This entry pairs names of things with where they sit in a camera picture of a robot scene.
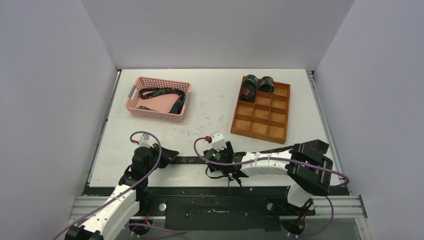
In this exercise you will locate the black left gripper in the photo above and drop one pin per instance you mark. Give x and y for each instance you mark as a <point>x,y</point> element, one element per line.
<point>166,157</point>

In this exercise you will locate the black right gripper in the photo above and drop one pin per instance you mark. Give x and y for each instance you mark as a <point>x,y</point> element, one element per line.
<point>227,153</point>

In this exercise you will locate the brown floral tie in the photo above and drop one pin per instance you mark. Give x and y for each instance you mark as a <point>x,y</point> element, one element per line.
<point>317,145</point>

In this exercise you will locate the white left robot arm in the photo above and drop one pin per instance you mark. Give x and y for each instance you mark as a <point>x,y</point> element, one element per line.
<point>128,198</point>

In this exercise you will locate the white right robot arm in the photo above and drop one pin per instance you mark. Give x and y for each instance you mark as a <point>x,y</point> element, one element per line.
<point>307,167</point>

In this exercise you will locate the wooden compartment tray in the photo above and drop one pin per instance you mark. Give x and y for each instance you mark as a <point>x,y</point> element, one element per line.
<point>266,118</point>

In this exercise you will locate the pink perforated plastic basket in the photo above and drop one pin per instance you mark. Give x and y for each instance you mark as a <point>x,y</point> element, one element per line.
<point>156,108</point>

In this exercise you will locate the dark patterned tie in basket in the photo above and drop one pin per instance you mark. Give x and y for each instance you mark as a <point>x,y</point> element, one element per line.
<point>162,93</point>

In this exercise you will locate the rolled dark floral tie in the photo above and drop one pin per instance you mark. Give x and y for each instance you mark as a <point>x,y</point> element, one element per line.
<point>248,88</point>

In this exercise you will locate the rolled dark grey tie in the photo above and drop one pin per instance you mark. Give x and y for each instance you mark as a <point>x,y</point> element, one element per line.
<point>266,84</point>

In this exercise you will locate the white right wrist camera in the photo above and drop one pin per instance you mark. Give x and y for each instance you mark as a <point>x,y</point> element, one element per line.
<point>217,141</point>

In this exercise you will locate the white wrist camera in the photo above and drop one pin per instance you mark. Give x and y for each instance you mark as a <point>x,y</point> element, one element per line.
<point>144,141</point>
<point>217,141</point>

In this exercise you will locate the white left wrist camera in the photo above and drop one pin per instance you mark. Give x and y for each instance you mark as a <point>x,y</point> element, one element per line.
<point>144,141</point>

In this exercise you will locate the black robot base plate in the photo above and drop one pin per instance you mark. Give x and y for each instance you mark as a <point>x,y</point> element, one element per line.
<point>228,208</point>

